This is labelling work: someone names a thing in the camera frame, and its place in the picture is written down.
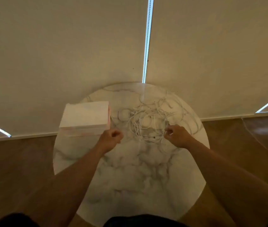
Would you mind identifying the person's right hand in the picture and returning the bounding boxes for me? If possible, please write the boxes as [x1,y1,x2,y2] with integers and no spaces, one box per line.
[163,125,196,149]

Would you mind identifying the person's left hand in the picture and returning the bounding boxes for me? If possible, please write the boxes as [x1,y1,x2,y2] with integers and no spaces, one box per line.
[95,129,124,154]

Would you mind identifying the tangle of white cables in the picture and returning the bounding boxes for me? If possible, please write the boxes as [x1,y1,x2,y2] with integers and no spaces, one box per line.
[110,96,202,152]

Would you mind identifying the white pink box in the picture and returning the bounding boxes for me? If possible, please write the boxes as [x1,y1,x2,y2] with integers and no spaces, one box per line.
[59,101,112,137]

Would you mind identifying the person's right forearm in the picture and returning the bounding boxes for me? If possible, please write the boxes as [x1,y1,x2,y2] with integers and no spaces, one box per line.
[185,139,268,227]

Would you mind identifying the person's left forearm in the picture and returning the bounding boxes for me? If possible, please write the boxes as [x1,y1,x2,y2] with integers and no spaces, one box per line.
[24,145,108,227]

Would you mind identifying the round marble table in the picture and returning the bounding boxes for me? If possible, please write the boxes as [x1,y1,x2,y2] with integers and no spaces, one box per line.
[53,82,210,221]

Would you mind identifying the black shorts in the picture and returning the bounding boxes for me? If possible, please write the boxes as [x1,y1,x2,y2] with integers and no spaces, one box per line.
[0,212,268,227]

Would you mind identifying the thin white floor cord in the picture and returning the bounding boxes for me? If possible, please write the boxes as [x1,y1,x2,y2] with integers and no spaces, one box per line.
[242,118,268,167]

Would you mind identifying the blind bead pull chain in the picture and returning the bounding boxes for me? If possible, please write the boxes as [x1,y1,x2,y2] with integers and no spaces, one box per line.
[142,0,155,84]

